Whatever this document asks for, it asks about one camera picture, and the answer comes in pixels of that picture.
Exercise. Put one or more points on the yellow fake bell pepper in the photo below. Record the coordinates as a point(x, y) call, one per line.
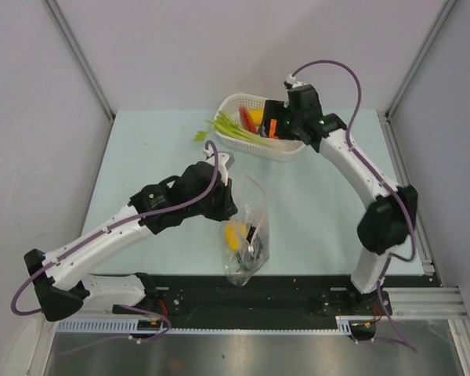
point(235, 234)

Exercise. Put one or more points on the fake watermelon slice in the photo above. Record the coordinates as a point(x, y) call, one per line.
point(246, 120)

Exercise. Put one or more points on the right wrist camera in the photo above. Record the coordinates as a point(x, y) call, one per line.
point(291, 83)

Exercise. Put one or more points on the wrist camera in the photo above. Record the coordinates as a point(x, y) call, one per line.
point(291, 83)
point(225, 161)

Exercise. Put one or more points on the yellow fake lemon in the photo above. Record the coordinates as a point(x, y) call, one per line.
point(256, 116)

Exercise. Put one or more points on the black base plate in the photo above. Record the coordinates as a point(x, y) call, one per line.
point(264, 303)

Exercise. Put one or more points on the orange fake orange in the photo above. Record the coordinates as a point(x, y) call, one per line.
point(272, 129)

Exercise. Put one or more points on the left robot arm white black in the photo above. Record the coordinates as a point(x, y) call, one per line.
point(63, 279)

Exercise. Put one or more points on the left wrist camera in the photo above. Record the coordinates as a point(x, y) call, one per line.
point(225, 161)

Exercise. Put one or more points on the white slotted cable duct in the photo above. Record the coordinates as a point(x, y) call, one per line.
point(111, 325)

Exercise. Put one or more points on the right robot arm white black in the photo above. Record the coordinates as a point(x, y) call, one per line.
point(390, 209)

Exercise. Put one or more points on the fake green lettuce leaf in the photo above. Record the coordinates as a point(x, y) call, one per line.
point(228, 127)

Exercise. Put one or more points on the clear zip top bag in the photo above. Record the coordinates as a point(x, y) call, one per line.
point(252, 204)

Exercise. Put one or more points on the white perforated plastic basket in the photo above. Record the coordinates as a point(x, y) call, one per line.
point(238, 122)

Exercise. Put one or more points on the fake black grape bunch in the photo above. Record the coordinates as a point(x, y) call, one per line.
point(250, 258)

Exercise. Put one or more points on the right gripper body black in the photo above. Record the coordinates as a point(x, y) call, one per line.
point(278, 110)

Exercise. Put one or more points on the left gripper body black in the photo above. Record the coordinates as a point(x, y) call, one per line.
point(215, 207)

